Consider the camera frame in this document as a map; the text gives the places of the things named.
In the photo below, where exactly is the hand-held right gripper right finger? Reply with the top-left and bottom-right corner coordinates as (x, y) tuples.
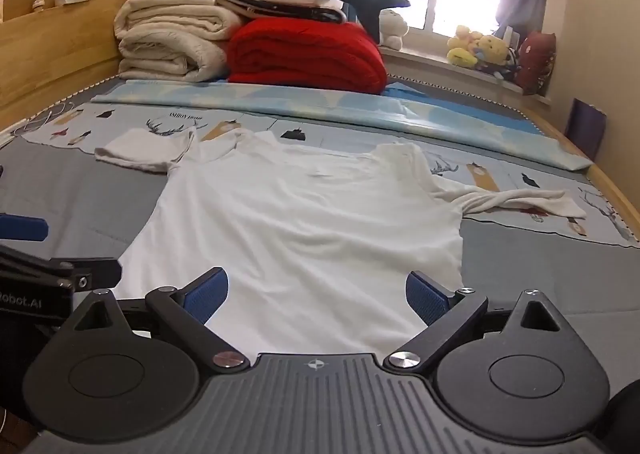
(384, 271), (563, 375)

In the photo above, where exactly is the pale yellow plush toy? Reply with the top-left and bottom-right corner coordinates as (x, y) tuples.
(446, 25), (482, 68)

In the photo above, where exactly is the light blue patterned mat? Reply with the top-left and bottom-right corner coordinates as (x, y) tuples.
(90, 81), (593, 172)

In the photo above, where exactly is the cream fleece folded blanket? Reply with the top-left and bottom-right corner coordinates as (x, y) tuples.
(114, 0), (246, 83)

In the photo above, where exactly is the yellow round-faced plush toy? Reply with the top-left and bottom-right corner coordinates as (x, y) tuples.
(475, 34), (516, 70)

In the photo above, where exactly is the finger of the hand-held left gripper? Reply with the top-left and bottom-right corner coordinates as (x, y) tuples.
(0, 245), (123, 291)
(0, 213), (49, 243)

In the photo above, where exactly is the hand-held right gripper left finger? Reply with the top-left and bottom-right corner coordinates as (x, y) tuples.
(75, 268), (251, 375)

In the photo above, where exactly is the dark red cushion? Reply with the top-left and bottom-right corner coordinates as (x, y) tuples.
(515, 31), (557, 95)

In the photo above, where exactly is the wooden bed frame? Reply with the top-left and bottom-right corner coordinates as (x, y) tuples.
(0, 0), (640, 239)

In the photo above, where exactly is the white t-shirt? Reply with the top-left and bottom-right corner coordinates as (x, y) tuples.
(94, 128), (587, 360)

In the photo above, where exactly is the red folded blanket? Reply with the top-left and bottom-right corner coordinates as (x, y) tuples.
(226, 18), (389, 95)

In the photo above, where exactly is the white plush toy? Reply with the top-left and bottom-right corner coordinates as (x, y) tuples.
(378, 8), (410, 48)

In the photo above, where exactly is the stone window sill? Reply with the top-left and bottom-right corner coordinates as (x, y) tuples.
(377, 44), (551, 108)

